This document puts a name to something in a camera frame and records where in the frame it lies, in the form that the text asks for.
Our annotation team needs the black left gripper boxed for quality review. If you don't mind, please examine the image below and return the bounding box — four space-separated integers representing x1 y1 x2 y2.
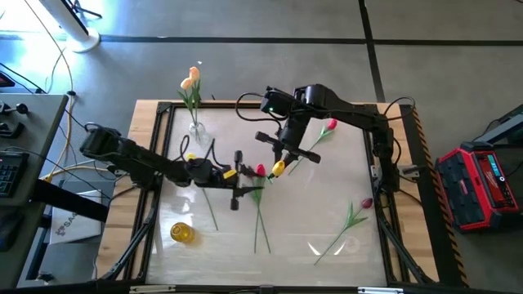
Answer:
211 149 265 212

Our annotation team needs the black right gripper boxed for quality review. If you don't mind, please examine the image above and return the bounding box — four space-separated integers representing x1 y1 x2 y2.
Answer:
255 122 323 168

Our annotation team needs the yellow artificial tulip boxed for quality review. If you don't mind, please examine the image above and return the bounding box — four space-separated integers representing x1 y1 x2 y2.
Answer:
186 152 220 232
266 159 287 181

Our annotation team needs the dark red artificial tulip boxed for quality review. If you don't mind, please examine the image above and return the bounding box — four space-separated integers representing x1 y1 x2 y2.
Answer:
256 191 272 253
313 197 374 266

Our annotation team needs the peach artificial tulip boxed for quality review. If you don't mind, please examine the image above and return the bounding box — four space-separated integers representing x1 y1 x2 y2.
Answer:
188 65 204 128
177 77 201 128

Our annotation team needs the clear glass vase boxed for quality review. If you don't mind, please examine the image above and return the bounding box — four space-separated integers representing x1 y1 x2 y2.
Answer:
188 121 213 147

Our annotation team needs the yellow glass vase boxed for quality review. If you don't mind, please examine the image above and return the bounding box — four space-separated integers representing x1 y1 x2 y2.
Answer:
169 221 196 245

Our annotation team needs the white glossy table sheet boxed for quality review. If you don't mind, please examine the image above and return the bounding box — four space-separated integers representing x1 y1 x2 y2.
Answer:
145 108 388 287

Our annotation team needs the white printed cardboard box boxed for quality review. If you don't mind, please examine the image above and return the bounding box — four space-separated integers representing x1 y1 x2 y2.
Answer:
48 189 103 245

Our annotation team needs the red black tool case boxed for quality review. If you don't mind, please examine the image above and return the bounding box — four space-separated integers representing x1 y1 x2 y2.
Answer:
433 140 521 234

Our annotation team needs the black yellow hazard tape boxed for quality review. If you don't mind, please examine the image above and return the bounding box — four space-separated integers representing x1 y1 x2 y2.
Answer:
408 104 471 288

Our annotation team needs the white floor lamp stand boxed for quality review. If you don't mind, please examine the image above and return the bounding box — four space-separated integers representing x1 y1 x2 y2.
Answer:
38 0 101 53

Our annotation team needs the grey desk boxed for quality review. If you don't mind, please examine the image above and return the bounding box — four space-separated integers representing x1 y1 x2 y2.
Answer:
0 92 69 289

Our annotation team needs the dark metal beam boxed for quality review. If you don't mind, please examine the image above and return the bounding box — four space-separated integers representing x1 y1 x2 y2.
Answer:
476 104 523 145

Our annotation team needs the black joystick knob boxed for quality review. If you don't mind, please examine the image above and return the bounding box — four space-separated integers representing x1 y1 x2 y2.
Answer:
0 101 29 118

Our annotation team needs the black backlit keyboard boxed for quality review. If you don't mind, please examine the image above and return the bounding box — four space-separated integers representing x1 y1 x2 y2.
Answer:
0 151 30 199

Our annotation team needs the small black desk device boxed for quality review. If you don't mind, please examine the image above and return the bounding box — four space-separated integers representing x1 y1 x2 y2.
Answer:
0 121 25 140

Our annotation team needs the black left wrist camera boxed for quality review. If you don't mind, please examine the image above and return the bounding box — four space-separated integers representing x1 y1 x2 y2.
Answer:
190 158 213 183

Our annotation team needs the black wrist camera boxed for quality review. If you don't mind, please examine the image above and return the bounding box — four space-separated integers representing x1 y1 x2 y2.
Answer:
190 158 213 183
260 88 293 116

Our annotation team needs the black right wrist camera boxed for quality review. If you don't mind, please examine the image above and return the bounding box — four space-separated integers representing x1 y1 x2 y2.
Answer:
260 88 293 116

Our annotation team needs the black right camera cable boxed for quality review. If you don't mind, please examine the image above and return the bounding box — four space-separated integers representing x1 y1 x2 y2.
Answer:
235 91 287 125

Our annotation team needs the black camera cable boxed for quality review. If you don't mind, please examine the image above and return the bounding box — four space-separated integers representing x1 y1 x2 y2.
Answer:
235 91 287 125
179 134 230 168

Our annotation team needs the black left camera cable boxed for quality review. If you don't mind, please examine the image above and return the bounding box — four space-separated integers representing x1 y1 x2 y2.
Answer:
179 134 230 168

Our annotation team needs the black aluminium table frame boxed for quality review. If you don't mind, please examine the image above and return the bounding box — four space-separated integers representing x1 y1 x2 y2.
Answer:
96 100 438 294

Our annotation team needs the grey metal bracket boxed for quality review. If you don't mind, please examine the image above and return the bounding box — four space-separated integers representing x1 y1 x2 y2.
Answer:
398 164 422 179

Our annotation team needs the silver metal bracket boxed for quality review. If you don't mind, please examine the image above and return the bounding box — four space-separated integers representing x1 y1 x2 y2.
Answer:
129 285 177 294
357 287 405 294

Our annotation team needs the yellow floor cable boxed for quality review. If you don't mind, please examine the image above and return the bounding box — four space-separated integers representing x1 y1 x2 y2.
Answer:
23 0 123 183

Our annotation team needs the black floor cable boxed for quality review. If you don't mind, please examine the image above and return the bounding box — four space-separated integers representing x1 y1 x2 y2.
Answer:
0 62 47 95

